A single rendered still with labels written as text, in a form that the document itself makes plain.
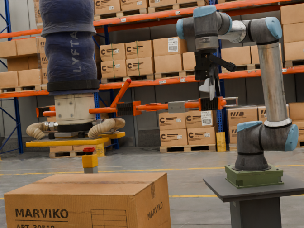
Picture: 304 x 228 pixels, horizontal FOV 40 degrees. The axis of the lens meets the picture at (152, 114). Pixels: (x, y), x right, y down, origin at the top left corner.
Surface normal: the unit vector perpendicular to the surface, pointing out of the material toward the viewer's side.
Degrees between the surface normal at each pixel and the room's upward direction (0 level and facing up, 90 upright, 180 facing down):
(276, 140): 103
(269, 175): 90
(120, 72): 91
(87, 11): 98
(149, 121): 90
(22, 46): 89
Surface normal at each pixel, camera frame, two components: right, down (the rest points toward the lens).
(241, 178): 0.07, 0.04
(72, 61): 0.25, -0.22
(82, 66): 0.52, -0.18
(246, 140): -0.57, 0.08
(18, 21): -0.27, 0.07
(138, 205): 0.94, -0.06
